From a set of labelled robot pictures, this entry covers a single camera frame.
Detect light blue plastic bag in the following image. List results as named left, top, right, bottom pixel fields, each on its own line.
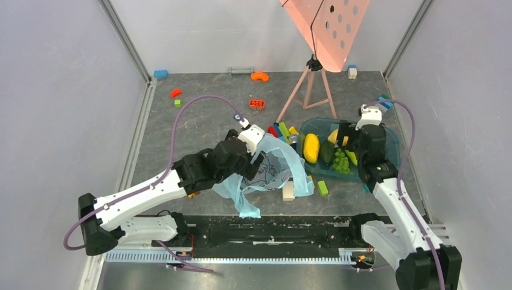
left=213, top=134, right=314, bottom=218

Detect yellow fake fruit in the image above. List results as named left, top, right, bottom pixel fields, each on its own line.
left=302, top=133, right=320, bottom=164

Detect green fake fruit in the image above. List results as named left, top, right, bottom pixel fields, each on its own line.
left=345, top=150, right=358, bottom=166

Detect yellow fake lemon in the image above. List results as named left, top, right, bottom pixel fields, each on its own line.
left=327, top=129, right=338, bottom=145

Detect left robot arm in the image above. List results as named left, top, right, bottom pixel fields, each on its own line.
left=78, top=125, right=266, bottom=256

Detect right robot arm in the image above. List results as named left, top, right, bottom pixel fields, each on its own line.
left=338, top=121, right=462, bottom=289

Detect green fake grapes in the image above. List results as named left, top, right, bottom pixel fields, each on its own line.
left=332, top=148, right=352, bottom=174

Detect green fake avocado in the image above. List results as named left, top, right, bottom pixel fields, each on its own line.
left=319, top=140, right=336, bottom=166

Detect stacked grey blue green bricks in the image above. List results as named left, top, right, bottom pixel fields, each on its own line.
left=376, top=94, right=394, bottom=114

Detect teal plastic bin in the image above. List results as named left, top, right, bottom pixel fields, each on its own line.
left=296, top=117, right=401, bottom=183

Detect colourful brick pile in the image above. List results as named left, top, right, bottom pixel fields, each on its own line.
left=267, top=122, right=299, bottom=146

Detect orange yellow toy car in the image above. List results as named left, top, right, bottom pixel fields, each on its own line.
left=188, top=192, right=200, bottom=199

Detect orange flat toy brick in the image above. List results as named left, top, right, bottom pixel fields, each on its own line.
left=249, top=99, right=266, bottom=111

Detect cream toy brick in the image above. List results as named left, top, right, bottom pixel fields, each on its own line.
left=282, top=181, right=295, bottom=201

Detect green toy brick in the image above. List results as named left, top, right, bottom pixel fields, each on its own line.
left=317, top=180, right=329, bottom=196

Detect white blue small brick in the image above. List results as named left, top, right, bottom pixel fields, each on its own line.
left=347, top=65, right=357, bottom=80

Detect red curved toy piece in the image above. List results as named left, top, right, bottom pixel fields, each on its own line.
left=170, top=89, right=182, bottom=98

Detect orange curved toy piece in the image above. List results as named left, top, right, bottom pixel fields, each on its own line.
left=251, top=71, right=269, bottom=82

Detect pink wooden tripod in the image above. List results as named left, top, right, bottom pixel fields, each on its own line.
left=275, top=53, right=338, bottom=123

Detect blue toy brick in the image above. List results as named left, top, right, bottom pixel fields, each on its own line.
left=153, top=69, right=168, bottom=79

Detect pink perforated board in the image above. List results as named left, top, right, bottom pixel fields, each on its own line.
left=280, top=0, right=370, bottom=73

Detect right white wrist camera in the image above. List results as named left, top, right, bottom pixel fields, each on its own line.
left=355, top=105, right=382, bottom=131

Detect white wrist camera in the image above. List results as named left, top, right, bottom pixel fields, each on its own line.
left=355, top=105, right=382, bottom=131
left=238, top=119, right=266, bottom=155

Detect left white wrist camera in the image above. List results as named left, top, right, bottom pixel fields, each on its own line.
left=238, top=119, right=266, bottom=155

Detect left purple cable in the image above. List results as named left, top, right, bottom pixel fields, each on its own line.
left=63, top=94, right=246, bottom=251

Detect purple cable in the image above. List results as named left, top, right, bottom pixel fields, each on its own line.
left=362, top=99, right=447, bottom=290
left=63, top=94, right=246, bottom=251

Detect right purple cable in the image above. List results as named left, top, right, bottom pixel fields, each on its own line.
left=362, top=99, right=447, bottom=290

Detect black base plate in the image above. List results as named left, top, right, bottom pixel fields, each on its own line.
left=165, top=215, right=369, bottom=259

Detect white toothed rail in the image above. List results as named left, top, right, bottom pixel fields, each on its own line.
left=104, top=248, right=357, bottom=265

